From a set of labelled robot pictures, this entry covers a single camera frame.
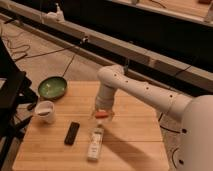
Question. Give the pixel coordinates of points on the grey metal rail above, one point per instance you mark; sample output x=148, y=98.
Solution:
x=164, y=47

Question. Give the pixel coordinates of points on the white object on rail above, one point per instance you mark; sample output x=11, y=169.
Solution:
x=57, y=16

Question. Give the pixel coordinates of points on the green bowl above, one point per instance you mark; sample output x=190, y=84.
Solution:
x=52, y=88

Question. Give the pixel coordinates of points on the white paper cup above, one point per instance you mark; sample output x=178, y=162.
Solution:
x=45, y=110

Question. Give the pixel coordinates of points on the clear plastic bottle white cap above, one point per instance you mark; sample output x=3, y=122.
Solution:
x=95, y=143

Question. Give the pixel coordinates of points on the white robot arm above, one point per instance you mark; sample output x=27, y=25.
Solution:
x=194, y=113

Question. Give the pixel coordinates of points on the orange carrot toy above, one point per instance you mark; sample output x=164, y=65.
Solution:
x=101, y=115

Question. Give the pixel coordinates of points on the black chair frame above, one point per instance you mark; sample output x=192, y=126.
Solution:
x=14, y=91

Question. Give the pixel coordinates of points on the black remote control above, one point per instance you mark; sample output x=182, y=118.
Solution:
x=71, y=134

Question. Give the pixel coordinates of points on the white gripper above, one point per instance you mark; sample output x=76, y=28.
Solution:
x=103, y=104

